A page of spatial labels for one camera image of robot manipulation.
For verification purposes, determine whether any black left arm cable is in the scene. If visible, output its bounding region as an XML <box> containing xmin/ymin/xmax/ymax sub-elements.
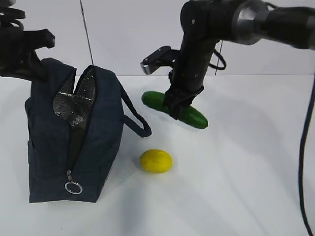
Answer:
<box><xmin>0</xmin><ymin>6</ymin><xmax>27</xmax><ymax>31</ymax></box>

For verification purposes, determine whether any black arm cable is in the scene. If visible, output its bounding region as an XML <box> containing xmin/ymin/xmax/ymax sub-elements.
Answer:
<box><xmin>297</xmin><ymin>68</ymin><xmax>315</xmax><ymax>236</ymax></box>
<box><xmin>0</xmin><ymin>6</ymin><xmax>27</xmax><ymax>31</ymax></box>

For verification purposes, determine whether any silver zipper pull ring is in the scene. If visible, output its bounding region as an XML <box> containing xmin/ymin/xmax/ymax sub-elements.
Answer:
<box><xmin>64</xmin><ymin>169</ymin><xmax>82</xmax><ymax>195</ymax></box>

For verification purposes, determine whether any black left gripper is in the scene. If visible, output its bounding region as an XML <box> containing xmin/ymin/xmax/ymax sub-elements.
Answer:
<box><xmin>0</xmin><ymin>27</ymin><xmax>55</xmax><ymax>81</ymax></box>

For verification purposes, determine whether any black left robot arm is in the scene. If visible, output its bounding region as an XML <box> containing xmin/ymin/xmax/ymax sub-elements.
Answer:
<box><xmin>0</xmin><ymin>0</ymin><xmax>55</xmax><ymax>81</ymax></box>

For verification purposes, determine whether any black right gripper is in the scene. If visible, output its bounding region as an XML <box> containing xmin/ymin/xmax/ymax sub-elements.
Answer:
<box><xmin>163</xmin><ymin>71</ymin><xmax>204</xmax><ymax>120</ymax></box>

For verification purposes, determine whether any yellow lemon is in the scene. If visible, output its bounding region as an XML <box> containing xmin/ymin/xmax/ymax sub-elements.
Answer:
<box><xmin>140</xmin><ymin>149</ymin><xmax>173</xmax><ymax>174</ymax></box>

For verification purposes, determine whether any dark blue insulated bag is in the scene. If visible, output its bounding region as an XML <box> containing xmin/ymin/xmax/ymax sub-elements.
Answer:
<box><xmin>25</xmin><ymin>58</ymin><xmax>152</xmax><ymax>203</ymax></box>

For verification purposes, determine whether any green cucumber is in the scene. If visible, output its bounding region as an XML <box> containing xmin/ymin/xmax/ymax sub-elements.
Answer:
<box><xmin>141</xmin><ymin>91</ymin><xmax>208</xmax><ymax>129</ymax></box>

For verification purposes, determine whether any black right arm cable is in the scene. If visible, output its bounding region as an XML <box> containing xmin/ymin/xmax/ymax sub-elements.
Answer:
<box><xmin>297</xmin><ymin>68</ymin><xmax>315</xmax><ymax>236</ymax></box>

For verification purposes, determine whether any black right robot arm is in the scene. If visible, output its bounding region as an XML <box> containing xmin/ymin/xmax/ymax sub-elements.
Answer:
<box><xmin>164</xmin><ymin>0</ymin><xmax>315</xmax><ymax>119</ymax></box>

